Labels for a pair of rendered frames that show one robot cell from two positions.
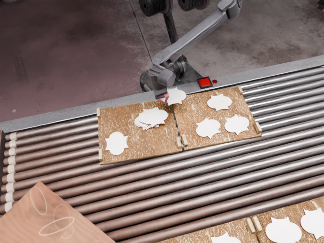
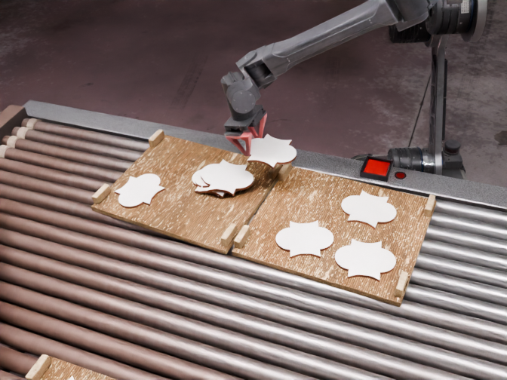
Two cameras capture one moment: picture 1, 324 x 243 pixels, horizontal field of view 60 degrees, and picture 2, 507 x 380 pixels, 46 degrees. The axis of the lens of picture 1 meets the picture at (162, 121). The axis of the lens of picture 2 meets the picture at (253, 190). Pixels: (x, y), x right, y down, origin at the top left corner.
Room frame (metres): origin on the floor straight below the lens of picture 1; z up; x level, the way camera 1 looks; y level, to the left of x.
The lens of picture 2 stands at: (-0.01, -0.76, 1.99)
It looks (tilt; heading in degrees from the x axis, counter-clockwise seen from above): 41 degrees down; 38
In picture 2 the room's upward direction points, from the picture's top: 5 degrees counter-clockwise
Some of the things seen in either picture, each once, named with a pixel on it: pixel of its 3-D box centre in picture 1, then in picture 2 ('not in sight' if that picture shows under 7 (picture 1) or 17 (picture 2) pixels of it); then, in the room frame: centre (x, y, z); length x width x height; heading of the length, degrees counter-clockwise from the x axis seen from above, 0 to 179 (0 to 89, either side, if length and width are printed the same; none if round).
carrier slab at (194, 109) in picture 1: (213, 116); (336, 227); (0.93, -0.28, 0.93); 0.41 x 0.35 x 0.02; 99
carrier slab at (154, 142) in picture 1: (137, 129); (190, 187); (0.86, 0.13, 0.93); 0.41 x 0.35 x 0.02; 98
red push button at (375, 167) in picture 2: (204, 82); (376, 169); (1.19, -0.27, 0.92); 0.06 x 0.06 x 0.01; 13
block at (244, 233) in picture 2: (184, 141); (242, 237); (0.77, -0.11, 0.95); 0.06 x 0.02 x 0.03; 9
